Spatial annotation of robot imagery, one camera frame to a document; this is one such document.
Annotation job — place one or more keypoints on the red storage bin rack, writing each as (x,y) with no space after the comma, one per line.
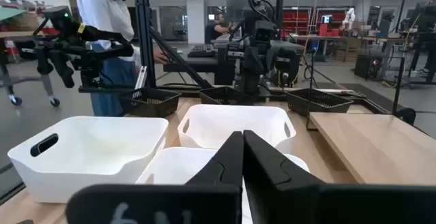
(296,19)

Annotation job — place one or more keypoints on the black robot arm on cart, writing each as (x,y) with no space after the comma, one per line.
(88,35)

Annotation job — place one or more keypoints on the black desk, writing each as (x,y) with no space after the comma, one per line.
(190,65)

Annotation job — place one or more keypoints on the black metal hook stand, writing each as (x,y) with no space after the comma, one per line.
(405,115)

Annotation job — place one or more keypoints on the black equipment case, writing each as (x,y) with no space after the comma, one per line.
(368,65)

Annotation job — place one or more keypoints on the person's hand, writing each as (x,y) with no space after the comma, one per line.
(160,57)

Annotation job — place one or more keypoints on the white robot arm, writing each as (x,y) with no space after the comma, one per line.
(349,16)

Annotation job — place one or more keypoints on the black perforated plastic basket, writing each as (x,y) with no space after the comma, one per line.
(316,103)
(225,96)
(150,103)

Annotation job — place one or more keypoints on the black keyboard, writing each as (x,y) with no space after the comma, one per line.
(201,51)

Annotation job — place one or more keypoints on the grey wheeled cart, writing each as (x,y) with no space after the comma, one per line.
(54,102)

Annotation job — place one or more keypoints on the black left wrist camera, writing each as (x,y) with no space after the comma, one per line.
(264,35)

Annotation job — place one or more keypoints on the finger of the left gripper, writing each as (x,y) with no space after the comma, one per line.
(265,68)
(256,68)

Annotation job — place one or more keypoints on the black robot station frame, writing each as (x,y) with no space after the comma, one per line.
(425,23)

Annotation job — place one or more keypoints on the white plastic basket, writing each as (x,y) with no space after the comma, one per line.
(235,122)
(170,166)
(88,149)

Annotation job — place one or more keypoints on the silver aluminium bracket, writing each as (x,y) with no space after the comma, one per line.
(141,77)

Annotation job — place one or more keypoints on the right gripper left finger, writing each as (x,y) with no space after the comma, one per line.
(153,203)

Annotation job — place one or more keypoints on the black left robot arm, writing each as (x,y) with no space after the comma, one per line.
(252,81)

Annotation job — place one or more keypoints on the computer monitor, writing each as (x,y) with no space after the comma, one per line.
(326,19)

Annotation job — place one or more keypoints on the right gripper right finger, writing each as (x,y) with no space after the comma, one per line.
(306,203)

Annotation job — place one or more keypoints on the person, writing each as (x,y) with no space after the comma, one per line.
(218,28)
(102,13)

